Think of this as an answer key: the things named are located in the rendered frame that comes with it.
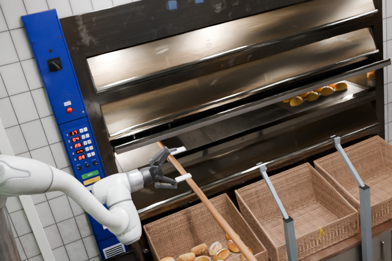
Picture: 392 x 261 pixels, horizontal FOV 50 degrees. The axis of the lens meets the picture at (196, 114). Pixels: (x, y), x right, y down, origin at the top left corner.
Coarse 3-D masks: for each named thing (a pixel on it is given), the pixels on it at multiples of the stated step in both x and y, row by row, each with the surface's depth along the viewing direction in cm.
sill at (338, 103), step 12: (348, 96) 285; (360, 96) 283; (372, 96) 286; (312, 108) 277; (324, 108) 275; (336, 108) 278; (276, 120) 270; (288, 120) 267; (300, 120) 270; (252, 132) 260; (264, 132) 263; (216, 144) 254; (228, 144) 256; (180, 156) 248; (192, 156) 249
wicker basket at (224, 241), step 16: (192, 208) 256; (224, 208) 263; (192, 224) 257; (208, 224) 260; (240, 224) 252; (160, 240) 250; (176, 240) 253; (192, 240) 257; (208, 240) 260; (224, 240) 262; (256, 240) 234; (208, 256) 251; (240, 256) 246; (256, 256) 224
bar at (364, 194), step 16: (320, 144) 233; (336, 144) 237; (272, 160) 225; (240, 176) 219; (192, 192) 212; (272, 192) 218; (368, 192) 225; (144, 208) 205; (368, 208) 228; (288, 224) 211; (368, 224) 232; (288, 240) 215; (368, 240) 236; (288, 256) 221; (368, 256) 240
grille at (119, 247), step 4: (116, 244) 244; (120, 244) 245; (108, 248) 243; (112, 248) 243; (116, 248) 244; (120, 248) 245; (124, 248) 246; (104, 252) 242; (108, 252) 243; (112, 252) 244; (116, 252) 245; (120, 252) 246; (108, 256) 244; (112, 256) 245
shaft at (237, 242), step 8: (160, 144) 261; (176, 160) 238; (192, 184) 211; (200, 192) 203; (208, 200) 196; (208, 208) 191; (216, 216) 183; (224, 224) 177; (232, 232) 171; (232, 240) 168; (240, 240) 166; (240, 248) 162; (248, 256) 157
